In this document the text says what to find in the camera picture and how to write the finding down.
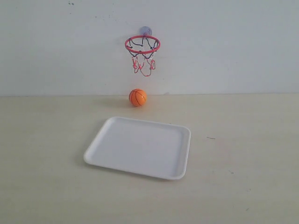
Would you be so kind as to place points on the white rectangular plastic tray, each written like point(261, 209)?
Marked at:
point(149, 148)

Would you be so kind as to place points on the small orange basketball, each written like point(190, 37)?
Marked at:
point(137, 97)

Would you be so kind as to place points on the red mini basketball hoop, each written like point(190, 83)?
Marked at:
point(142, 49)

